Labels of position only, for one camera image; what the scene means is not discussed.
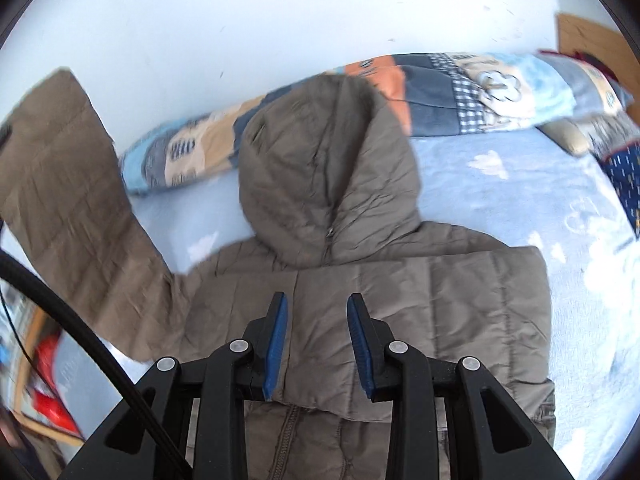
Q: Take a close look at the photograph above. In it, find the wooden shelf with red items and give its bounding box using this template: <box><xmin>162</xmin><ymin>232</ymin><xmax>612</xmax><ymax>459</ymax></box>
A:
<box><xmin>1</xmin><ymin>282</ymin><xmax>85</xmax><ymax>448</ymax></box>

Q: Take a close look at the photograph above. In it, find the wooden headboard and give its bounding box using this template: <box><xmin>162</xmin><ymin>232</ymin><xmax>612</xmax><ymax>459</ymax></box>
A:
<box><xmin>556</xmin><ymin>13</ymin><xmax>640</xmax><ymax>122</ymax></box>

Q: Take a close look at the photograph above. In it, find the light blue bed sheet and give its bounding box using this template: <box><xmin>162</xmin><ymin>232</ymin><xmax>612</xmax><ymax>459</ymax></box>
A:
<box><xmin>53</xmin><ymin>129</ymin><xmax>639</xmax><ymax>479</ymax></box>

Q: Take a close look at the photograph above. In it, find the beige printed pillow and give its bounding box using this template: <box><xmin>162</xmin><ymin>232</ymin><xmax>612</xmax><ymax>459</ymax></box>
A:
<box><xmin>537</xmin><ymin>112</ymin><xmax>640</xmax><ymax>157</ymax></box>

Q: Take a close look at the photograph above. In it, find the brown quilted hooded jacket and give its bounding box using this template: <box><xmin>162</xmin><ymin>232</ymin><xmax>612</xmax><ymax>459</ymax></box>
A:
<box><xmin>1</xmin><ymin>70</ymin><xmax>555</xmax><ymax>479</ymax></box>

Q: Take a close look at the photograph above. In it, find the navy star pattern pillow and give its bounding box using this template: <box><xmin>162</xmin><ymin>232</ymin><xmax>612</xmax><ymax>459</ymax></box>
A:
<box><xmin>600</xmin><ymin>141</ymin><xmax>640</xmax><ymax>238</ymax></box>

